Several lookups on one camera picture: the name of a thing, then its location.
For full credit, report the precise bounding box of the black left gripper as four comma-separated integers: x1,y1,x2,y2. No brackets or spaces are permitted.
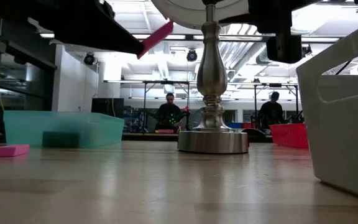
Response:
0,0,146,56

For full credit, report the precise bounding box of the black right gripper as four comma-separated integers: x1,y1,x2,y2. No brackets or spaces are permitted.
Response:
219,0,303,65

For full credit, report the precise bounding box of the silver lamp with white shade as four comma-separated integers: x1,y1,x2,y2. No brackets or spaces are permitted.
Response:
150,0,250,155

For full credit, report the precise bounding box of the black computer monitor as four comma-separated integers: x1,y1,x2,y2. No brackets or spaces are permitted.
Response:
91,97,126,118

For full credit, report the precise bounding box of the person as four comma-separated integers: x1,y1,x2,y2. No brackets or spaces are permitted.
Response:
256,91,288,131
154,92,183,131

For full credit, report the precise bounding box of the teal translucent plastic bin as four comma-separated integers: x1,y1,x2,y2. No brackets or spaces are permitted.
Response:
3,110,126,149

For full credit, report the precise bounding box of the black rounded object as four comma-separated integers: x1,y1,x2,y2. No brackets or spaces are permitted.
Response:
241,127,272,143

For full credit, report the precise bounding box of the red plastic basket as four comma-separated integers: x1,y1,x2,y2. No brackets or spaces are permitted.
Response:
268,123,310,149

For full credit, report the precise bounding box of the light grey plastic bin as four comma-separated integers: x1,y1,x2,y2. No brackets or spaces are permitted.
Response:
295,18,358,203

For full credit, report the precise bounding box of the black background table frame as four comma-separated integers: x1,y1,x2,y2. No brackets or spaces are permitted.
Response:
103,80,191,134
228,82,300,125

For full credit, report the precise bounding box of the black aluminium table frame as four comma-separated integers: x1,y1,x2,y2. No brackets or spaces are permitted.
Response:
123,133,180,142

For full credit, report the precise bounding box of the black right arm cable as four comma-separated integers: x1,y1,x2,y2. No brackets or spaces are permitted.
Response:
335,60,352,75

